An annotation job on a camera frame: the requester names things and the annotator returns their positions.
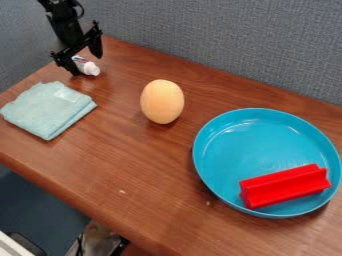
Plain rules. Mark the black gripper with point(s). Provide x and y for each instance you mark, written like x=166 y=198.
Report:
x=76 y=36

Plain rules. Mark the white toothpaste tube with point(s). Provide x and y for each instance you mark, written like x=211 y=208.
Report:
x=86 y=66

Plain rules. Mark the blue round plate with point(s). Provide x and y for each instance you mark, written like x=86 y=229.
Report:
x=255 y=141

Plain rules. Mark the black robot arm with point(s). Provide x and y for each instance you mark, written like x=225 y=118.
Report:
x=64 y=10

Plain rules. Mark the light green folded cloth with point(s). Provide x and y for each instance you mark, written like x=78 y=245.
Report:
x=48 y=109

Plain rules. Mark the orange egg-shaped object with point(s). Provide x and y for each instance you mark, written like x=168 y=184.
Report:
x=162 y=101

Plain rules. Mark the grey bag under table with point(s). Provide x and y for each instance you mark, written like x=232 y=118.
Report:
x=98 y=241

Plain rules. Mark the white object bottom left corner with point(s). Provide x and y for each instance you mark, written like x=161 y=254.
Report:
x=11 y=248

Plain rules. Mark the red plastic block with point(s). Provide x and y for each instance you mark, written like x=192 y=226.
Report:
x=283 y=186

